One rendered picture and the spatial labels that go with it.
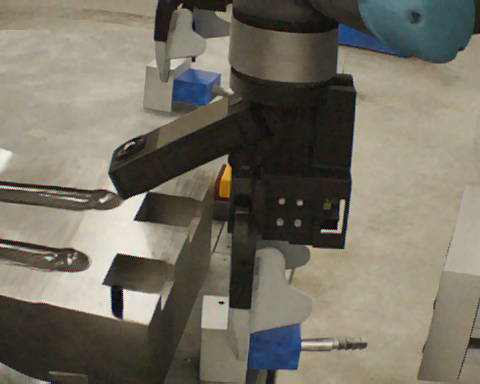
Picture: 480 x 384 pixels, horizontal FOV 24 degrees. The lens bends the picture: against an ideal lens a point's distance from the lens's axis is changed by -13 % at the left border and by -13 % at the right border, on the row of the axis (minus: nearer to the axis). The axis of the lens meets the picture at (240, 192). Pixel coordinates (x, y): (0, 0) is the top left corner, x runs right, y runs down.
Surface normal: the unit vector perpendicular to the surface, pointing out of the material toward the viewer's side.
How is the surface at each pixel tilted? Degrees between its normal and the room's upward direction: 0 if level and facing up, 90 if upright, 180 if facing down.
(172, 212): 90
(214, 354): 90
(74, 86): 0
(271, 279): 75
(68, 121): 0
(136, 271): 90
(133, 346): 90
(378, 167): 0
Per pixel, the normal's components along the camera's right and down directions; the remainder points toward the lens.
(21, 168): 0.04, -0.90
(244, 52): -0.73, 0.25
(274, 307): 0.00, 0.18
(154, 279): -0.16, 0.42
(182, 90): -0.36, 0.38
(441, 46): 0.63, 0.36
